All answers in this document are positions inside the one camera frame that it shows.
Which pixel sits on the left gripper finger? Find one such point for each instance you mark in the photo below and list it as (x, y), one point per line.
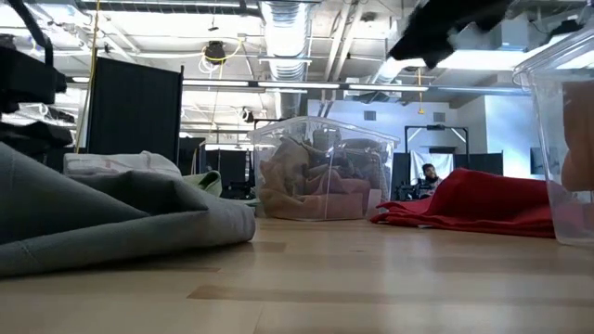
(37, 134)

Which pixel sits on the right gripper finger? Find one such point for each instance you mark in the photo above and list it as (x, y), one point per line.
(427, 42)

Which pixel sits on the white towel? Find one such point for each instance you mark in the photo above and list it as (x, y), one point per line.
(120, 162)

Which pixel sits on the dark gray towel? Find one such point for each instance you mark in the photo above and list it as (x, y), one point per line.
(116, 222)

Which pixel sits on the clear plastic bin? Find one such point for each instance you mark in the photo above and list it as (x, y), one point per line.
(547, 139)
(371, 148)

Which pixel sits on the red towel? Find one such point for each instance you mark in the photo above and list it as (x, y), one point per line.
(478, 204)

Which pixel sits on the pale green towel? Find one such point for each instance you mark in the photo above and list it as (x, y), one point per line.
(206, 183)

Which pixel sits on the tan towel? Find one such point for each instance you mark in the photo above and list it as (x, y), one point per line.
(283, 176)

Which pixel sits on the black partition panel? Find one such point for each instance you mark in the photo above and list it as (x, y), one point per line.
(134, 111)

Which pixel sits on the white hanging sheet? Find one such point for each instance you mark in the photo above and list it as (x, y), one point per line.
(445, 162)

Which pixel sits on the person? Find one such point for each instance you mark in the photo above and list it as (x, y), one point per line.
(430, 178)

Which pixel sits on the linear ceiling light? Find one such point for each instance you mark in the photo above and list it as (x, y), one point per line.
(297, 85)

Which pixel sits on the black equipment on distant table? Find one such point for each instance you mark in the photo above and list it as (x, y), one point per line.
(410, 191)

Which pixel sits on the pink towel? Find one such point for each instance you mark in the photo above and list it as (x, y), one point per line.
(339, 199)

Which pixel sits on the gray rectangular ceiling duct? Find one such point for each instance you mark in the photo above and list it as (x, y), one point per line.
(506, 37)

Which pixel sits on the black metal frame stand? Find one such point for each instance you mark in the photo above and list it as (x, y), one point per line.
(436, 127)

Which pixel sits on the ribbed silver ceiling duct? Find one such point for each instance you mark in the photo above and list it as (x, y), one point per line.
(287, 46)

